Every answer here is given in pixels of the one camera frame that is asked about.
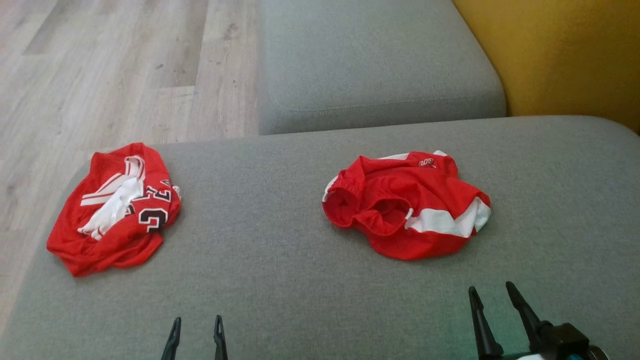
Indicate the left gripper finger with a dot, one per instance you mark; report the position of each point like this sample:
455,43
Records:
220,345
172,345

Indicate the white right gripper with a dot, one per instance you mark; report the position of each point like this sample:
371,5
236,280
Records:
525,357

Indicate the red shorts white stripes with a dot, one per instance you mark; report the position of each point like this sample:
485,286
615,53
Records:
425,235

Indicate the red jersey shirt white sleeves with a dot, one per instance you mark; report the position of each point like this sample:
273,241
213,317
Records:
75,240

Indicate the large grey sofa seat cushion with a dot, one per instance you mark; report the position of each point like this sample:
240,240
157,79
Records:
275,250

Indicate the small grey sofa cushion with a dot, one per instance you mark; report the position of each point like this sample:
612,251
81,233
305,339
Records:
375,60

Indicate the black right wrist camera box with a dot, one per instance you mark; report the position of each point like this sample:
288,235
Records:
565,342

